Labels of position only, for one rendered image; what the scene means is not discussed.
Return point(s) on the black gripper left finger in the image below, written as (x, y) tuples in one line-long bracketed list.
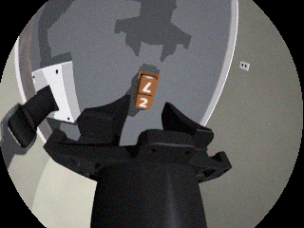
[(103, 125)]

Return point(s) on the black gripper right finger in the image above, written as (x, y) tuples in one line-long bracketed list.
[(172, 119)]

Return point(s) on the orange-brown digit cube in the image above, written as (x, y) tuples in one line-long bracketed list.
[(147, 85), (143, 101)]

